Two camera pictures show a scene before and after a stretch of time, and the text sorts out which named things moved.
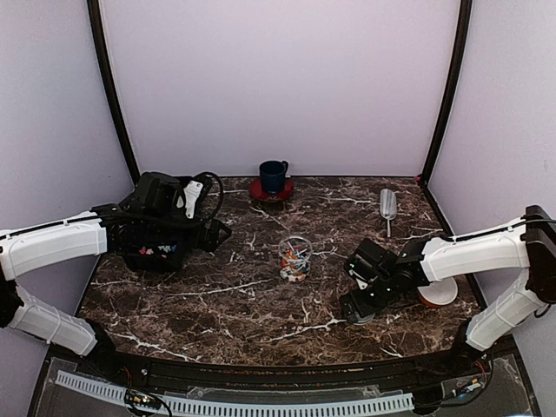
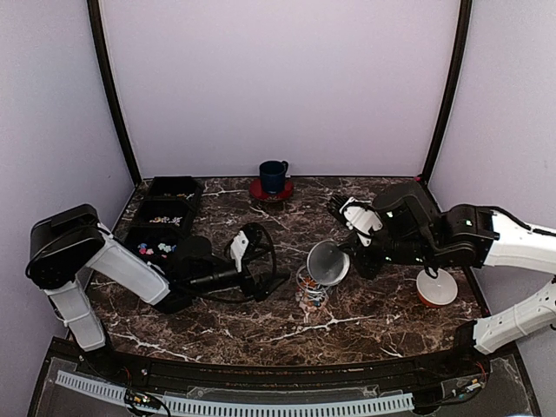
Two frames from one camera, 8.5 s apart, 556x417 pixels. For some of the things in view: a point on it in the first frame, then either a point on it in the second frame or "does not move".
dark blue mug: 273,175 does not move
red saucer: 256,190 does not move
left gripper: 210,242 to 261,291
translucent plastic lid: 356,320 to 327,262
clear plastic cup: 294,253 to 310,292
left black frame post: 95,11 does not move
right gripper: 364,308 to 368,267
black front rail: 302,374 does not move
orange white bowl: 439,293 does not move
